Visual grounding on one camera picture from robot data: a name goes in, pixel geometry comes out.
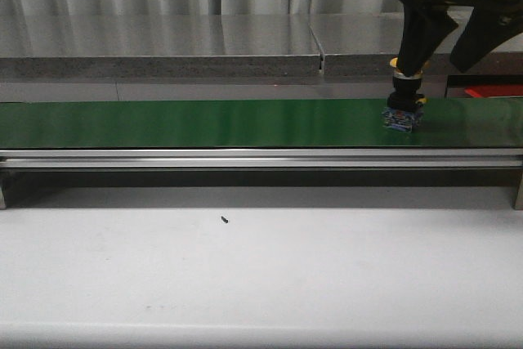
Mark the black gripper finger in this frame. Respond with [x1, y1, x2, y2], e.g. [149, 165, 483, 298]
[396, 0, 480, 77]
[449, 0, 522, 72]

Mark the yellow mushroom push button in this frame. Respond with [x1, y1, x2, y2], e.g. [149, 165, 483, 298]
[382, 57, 427, 132]

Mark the red tray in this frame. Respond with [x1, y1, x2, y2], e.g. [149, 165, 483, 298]
[464, 84, 523, 98]

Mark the grey stone counter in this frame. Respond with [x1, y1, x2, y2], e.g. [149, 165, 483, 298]
[0, 10, 523, 101]

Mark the green conveyor belt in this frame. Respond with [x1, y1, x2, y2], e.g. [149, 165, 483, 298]
[1, 98, 522, 149]

